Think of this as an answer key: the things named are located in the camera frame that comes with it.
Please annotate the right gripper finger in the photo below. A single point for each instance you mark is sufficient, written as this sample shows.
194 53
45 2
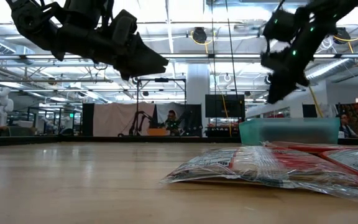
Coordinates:
281 88
269 90

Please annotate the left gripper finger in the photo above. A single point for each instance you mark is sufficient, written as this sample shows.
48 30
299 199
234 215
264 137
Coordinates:
129 77
141 59

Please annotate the red popcorn bag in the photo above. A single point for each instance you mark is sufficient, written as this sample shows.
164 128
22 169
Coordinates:
356 160
306 148

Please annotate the pile of clear-wrapped red packets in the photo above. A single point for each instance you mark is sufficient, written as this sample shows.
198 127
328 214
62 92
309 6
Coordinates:
259 168

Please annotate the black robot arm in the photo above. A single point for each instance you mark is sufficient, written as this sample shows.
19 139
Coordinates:
185 121
140 119

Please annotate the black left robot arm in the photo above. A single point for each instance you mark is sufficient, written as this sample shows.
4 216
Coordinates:
30 21

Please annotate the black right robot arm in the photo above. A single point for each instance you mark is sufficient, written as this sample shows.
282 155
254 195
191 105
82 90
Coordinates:
322 15

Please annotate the white curtain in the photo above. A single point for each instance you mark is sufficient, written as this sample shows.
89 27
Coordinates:
110 119

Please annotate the teal plastic basket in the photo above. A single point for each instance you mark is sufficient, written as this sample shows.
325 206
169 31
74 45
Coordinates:
306 132

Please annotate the black monitor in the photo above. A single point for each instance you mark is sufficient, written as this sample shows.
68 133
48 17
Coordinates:
216 105

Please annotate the person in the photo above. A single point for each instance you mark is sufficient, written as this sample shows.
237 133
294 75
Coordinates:
345 127
171 116

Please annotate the black partition panel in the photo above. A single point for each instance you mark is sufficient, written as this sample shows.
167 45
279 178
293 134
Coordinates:
88 119

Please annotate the orange box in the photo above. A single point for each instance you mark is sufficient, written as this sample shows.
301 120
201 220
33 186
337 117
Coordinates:
156 132

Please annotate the shelf with red goods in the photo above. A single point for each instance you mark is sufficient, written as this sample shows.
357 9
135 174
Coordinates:
219 126

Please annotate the round black ceiling fixture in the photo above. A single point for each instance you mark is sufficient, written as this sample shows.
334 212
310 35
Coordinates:
199 35

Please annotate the white pillar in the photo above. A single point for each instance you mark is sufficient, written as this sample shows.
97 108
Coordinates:
197 87

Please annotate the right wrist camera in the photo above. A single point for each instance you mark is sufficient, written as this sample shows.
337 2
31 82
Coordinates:
270 60

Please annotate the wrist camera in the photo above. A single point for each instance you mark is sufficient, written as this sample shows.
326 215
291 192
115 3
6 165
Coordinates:
124 26
270 60

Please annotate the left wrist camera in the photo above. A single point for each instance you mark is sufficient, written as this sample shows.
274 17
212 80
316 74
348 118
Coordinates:
124 26

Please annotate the black aluminium table frame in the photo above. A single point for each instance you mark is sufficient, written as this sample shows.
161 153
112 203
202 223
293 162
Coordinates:
104 140

